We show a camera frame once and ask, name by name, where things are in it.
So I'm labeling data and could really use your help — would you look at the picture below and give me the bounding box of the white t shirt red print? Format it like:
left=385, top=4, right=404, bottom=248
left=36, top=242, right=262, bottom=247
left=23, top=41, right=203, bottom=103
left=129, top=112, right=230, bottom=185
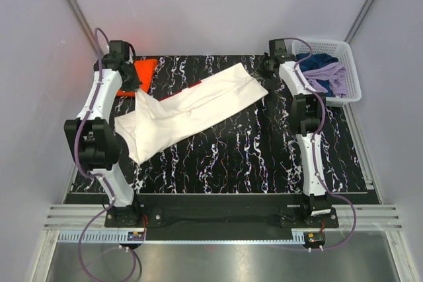
left=114, top=63, right=268, bottom=164

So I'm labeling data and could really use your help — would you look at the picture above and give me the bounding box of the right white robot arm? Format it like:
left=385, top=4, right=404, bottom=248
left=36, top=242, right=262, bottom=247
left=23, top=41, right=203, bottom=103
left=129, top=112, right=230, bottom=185
left=258, top=38, right=332, bottom=229

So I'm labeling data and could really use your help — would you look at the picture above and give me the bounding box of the folded orange t shirt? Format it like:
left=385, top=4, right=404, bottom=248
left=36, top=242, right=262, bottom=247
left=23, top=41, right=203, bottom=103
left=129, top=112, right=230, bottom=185
left=116, top=59, right=158, bottom=97

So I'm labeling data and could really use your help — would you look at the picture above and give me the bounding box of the lilac t shirt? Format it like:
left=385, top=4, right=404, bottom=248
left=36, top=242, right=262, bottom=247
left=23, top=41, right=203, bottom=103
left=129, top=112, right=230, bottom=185
left=301, top=62, right=348, bottom=98

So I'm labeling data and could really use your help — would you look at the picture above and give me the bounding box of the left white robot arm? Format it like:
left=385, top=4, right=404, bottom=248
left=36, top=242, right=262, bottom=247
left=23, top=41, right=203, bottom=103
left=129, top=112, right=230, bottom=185
left=64, top=40, right=145, bottom=227

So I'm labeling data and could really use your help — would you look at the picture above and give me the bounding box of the dark blue t shirt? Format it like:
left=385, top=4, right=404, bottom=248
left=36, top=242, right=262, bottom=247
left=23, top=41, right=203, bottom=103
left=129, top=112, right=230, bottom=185
left=295, top=52, right=340, bottom=96

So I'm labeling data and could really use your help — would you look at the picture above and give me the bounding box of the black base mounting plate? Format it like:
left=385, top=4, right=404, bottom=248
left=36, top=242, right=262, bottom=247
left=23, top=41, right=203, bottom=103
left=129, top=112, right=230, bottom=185
left=111, top=194, right=339, bottom=236

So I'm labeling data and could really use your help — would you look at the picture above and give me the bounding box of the slotted cable duct rail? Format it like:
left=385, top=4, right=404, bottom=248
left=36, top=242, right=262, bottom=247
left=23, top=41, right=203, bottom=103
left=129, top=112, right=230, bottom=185
left=58, top=229, right=325, bottom=245

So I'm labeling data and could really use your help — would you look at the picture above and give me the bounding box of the white plastic laundry basket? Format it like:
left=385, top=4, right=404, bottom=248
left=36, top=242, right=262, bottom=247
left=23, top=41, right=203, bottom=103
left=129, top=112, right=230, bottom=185
left=291, top=39, right=362, bottom=107

